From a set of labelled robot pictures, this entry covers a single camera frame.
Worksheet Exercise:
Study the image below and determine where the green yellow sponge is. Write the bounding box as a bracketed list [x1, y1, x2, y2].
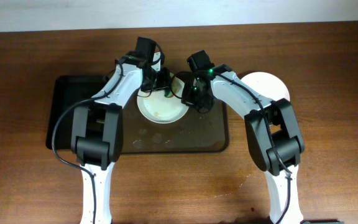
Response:
[164, 89, 174, 98]

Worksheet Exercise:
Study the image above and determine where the white plate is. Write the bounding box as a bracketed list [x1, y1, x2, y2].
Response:
[136, 77, 189, 124]
[241, 72, 290, 101]

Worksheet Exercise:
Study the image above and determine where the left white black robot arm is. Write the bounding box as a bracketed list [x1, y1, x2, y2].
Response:
[71, 52, 163, 224]

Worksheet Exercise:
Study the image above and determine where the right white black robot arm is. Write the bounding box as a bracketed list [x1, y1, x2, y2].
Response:
[181, 63, 305, 223]

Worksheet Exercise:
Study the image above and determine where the large brown tray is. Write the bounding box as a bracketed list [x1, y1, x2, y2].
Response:
[122, 95, 229, 154]

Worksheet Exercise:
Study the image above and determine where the small black tray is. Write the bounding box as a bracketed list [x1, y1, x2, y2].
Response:
[45, 75, 109, 150]

